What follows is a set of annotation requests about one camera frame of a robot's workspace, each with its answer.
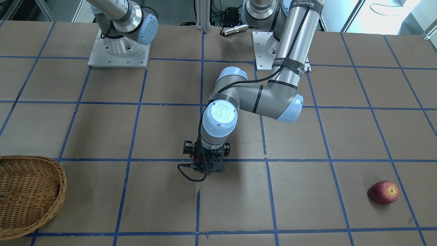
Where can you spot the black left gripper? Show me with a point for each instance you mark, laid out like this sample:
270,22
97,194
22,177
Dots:
188,147

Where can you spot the red yellow apple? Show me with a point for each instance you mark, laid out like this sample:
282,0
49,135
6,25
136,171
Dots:
384,192

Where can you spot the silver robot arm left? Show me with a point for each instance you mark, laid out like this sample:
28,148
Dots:
293,24

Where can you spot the woven wicker basket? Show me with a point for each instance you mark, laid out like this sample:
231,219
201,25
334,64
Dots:
32,192

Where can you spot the silver metal connector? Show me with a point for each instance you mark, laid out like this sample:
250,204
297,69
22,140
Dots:
234,30

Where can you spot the black electronics box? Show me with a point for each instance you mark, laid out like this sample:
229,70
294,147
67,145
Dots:
231,15

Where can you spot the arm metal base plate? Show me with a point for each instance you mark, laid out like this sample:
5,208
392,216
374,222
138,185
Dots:
265,47
118,53

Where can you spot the aluminium frame post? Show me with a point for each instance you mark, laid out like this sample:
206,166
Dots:
203,8

